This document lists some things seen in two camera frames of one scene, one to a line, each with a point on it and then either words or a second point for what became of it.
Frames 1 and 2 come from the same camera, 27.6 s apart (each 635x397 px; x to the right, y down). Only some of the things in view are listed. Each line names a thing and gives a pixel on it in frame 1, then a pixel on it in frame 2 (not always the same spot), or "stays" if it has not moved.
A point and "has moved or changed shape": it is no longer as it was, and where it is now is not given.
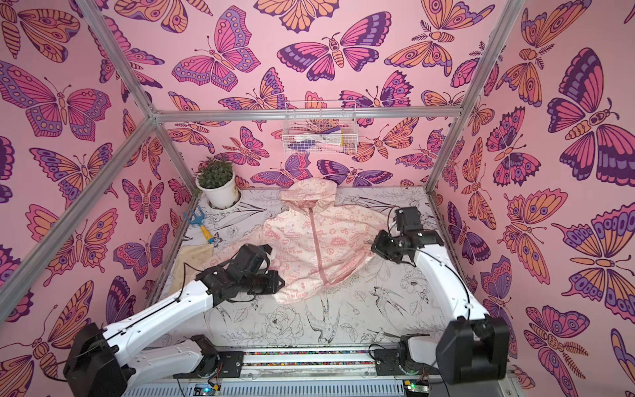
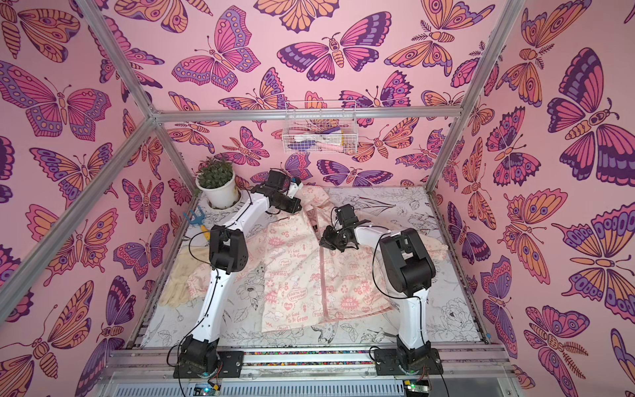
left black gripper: x=274 y=285 to x=294 y=208
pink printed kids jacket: x=324 y=247 has moved or changed shape
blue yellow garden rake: x=198 y=220 stays
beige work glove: x=188 y=260 stays
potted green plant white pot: x=217 y=178 stays
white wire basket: x=320 y=127 stays
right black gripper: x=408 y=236 to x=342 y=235
